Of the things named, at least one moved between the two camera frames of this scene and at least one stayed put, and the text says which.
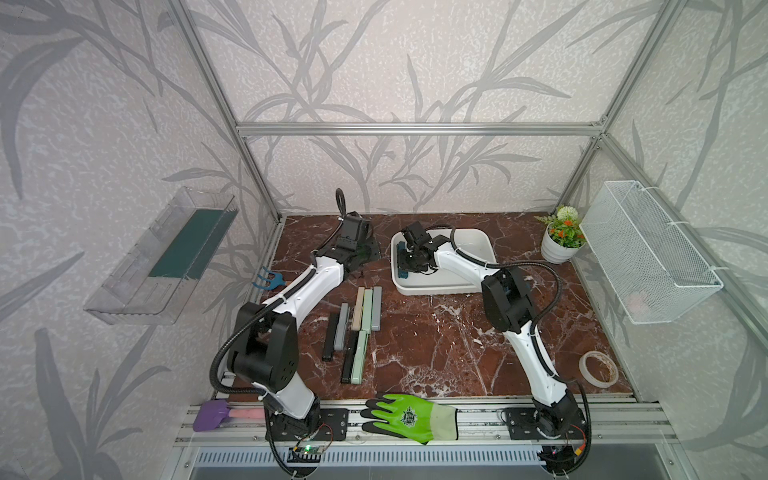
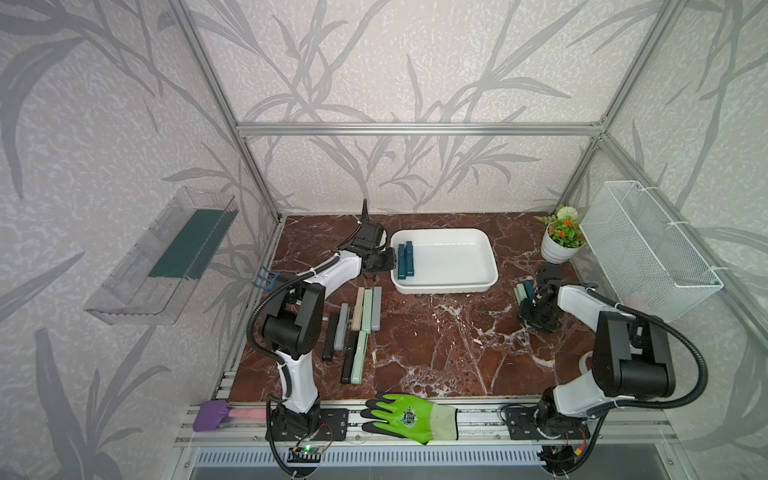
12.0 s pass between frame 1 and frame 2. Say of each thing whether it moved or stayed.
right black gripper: moved
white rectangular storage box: stayed
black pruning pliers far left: stayed
